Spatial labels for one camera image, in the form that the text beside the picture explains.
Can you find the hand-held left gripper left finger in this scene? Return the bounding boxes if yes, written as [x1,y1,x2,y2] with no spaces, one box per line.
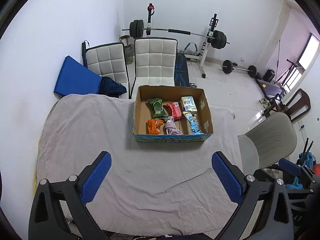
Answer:
[28,151,112,240]

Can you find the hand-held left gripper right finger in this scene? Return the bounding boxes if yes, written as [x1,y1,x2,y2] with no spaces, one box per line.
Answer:
[211,151,294,240]

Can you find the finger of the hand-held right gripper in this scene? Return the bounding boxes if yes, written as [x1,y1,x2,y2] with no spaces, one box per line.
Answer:
[279,158,316,191]

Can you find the long blue packet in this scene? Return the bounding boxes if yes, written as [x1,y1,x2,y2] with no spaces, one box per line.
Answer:
[183,111,203,135]

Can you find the purple grey cloth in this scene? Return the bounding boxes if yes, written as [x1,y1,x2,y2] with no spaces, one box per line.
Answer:
[164,116,184,135]

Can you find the cardboard box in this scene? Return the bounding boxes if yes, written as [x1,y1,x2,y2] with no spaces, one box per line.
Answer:
[133,85,214,143]

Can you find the orange snack packet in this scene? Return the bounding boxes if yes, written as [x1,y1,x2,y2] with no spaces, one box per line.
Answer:
[146,119,165,135]

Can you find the white blue tissue pack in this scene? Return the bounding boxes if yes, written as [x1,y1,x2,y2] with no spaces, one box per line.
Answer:
[180,96,198,112]

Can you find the red packet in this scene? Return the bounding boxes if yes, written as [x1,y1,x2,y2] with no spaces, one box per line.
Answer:
[163,102,185,122]

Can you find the green snack packet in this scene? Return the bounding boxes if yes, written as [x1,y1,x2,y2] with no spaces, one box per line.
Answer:
[147,97,168,120]

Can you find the blue plastic bag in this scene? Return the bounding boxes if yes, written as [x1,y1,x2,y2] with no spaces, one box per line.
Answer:
[286,152,316,189]

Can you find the grey plastic chair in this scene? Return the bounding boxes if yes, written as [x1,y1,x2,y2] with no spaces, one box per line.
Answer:
[237,112,298,170]

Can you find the grey table cloth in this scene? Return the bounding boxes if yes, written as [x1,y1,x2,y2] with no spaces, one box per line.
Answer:
[34,94,244,237]

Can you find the brown wooden chair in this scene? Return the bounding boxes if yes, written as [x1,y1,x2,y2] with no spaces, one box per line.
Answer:
[262,88,312,123]

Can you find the brown treadmill deck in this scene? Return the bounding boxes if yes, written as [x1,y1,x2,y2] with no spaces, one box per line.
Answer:
[256,77,287,98]

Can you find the dark blue jacket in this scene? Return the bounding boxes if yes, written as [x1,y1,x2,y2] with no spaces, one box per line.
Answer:
[99,76,127,98]

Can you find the blue foam mat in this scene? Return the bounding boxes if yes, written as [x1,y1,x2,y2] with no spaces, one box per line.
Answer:
[54,56,103,97]

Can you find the window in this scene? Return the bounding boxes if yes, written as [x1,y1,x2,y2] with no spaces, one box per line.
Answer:
[285,32,320,93]

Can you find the small barbell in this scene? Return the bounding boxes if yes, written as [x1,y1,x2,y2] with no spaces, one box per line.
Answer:
[220,60,258,77]

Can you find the white padded chair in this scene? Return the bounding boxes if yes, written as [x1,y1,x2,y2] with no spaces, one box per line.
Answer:
[129,37,178,99]
[85,42,130,98]

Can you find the black rolled bag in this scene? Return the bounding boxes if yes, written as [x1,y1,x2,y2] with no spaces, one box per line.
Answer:
[81,40,90,68]

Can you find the clear water jug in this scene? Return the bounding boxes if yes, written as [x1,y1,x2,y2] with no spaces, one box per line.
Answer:
[125,44,134,65]

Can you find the white barbell rack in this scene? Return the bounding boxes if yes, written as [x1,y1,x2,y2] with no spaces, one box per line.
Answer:
[144,3,218,78]

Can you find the large barbell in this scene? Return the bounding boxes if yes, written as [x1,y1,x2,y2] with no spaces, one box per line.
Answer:
[122,19,230,49]

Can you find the grey exercise handle machine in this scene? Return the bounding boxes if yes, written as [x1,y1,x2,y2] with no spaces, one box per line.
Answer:
[184,42,200,55]

